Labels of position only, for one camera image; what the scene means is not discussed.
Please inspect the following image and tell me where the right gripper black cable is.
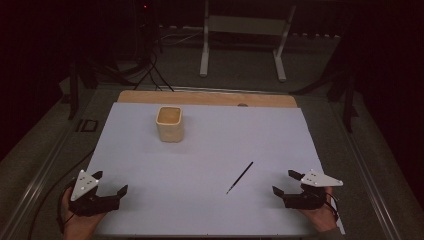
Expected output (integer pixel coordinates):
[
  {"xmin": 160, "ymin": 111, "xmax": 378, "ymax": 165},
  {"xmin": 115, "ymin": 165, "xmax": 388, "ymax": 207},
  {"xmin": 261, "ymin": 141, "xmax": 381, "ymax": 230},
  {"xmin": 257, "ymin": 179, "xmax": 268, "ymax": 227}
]
[{"xmin": 324, "ymin": 191, "xmax": 341, "ymax": 222}]

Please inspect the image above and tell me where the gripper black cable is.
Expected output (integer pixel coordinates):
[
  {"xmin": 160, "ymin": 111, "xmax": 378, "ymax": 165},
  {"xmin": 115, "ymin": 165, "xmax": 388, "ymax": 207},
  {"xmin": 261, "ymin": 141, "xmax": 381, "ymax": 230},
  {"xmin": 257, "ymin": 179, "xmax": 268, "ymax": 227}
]
[
  {"xmin": 324, "ymin": 191, "xmax": 341, "ymax": 222},
  {"xmin": 26, "ymin": 149, "xmax": 96, "ymax": 240}
]

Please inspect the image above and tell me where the dark metal stand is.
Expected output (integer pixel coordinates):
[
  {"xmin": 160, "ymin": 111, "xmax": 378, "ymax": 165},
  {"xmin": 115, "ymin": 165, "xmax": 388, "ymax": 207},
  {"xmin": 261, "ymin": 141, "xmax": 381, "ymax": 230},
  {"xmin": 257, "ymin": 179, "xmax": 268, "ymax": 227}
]
[
  {"xmin": 289, "ymin": 33, "xmax": 360, "ymax": 134},
  {"xmin": 67, "ymin": 60, "xmax": 100, "ymax": 121}
]

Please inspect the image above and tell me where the white floor cable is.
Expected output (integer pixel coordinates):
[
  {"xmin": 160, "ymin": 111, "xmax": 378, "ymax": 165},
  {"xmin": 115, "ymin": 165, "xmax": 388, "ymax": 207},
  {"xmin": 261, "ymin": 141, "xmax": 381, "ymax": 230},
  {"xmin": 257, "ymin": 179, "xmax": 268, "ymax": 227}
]
[{"xmin": 159, "ymin": 29, "xmax": 205, "ymax": 47}]

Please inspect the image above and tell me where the black floor cable bundle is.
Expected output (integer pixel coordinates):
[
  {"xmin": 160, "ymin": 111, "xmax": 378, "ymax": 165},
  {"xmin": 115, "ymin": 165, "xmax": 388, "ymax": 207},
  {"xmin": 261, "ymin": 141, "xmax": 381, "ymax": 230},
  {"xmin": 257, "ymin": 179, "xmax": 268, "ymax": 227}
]
[{"xmin": 132, "ymin": 46, "xmax": 175, "ymax": 93}]

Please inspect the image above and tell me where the person's right hand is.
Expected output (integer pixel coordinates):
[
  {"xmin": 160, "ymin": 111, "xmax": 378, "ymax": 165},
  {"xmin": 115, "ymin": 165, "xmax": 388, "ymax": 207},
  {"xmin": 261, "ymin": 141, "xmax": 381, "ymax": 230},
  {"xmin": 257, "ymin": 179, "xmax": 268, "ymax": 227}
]
[{"xmin": 299, "ymin": 186, "xmax": 339, "ymax": 233}]

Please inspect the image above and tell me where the beige square cup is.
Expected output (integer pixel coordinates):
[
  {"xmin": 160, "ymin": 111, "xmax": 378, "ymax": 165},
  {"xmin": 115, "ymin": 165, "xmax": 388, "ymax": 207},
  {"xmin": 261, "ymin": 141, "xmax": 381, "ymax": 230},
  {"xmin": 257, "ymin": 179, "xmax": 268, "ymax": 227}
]
[{"xmin": 155, "ymin": 105, "xmax": 185, "ymax": 144}]

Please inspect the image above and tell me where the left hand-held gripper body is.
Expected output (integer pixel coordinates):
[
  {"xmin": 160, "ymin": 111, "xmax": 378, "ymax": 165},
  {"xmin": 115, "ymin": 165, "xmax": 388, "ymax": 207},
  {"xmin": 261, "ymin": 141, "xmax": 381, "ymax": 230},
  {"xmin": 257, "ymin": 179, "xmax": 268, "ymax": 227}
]
[{"xmin": 68, "ymin": 169, "xmax": 121, "ymax": 217}]

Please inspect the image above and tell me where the pale grey table mat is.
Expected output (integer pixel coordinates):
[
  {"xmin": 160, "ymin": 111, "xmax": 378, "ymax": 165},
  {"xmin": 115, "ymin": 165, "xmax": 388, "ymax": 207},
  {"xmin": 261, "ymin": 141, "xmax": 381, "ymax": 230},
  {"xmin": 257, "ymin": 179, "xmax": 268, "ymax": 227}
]
[{"xmin": 81, "ymin": 101, "xmax": 346, "ymax": 238}]

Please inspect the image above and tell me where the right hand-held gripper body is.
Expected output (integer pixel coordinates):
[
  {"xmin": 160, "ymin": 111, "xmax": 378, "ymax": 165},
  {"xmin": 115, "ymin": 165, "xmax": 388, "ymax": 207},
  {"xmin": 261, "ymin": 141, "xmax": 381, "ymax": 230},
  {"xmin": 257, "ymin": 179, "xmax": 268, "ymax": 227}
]
[{"xmin": 282, "ymin": 168, "xmax": 345, "ymax": 211}]

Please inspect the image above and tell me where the thin black pen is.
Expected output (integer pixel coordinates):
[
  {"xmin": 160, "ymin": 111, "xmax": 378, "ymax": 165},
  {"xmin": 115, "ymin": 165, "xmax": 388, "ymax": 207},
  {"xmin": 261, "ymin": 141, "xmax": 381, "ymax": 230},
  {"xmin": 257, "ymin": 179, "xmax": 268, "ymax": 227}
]
[{"xmin": 225, "ymin": 161, "xmax": 255, "ymax": 196}]

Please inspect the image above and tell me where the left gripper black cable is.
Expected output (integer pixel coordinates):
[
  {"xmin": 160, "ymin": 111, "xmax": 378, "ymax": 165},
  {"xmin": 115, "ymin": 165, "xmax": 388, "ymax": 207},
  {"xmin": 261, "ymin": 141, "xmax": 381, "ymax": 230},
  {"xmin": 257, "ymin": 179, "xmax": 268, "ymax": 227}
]
[{"xmin": 26, "ymin": 149, "xmax": 96, "ymax": 240}]

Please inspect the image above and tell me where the person's left hand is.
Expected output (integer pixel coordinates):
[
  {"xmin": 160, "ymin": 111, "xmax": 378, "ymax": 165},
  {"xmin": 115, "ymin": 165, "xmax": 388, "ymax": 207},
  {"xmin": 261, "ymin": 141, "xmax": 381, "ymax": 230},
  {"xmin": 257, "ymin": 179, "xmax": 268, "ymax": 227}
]
[{"xmin": 61, "ymin": 186, "xmax": 106, "ymax": 240}]

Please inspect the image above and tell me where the black rectangular floor frame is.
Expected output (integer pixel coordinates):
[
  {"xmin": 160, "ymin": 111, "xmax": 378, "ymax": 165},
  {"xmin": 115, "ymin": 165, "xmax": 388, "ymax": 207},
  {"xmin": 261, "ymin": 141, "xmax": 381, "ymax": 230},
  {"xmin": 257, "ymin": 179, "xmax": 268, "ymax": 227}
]
[{"xmin": 75, "ymin": 118, "xmax": 100, "ymax": 134}]

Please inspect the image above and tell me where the white metal stand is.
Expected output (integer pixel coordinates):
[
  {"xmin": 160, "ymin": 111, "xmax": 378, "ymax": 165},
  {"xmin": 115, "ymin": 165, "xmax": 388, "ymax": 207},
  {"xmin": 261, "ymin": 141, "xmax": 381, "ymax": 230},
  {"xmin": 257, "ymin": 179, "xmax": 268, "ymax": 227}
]
[{"xmin": 199, "ymin": 0, "xmax": 297, "ymax": 83}]

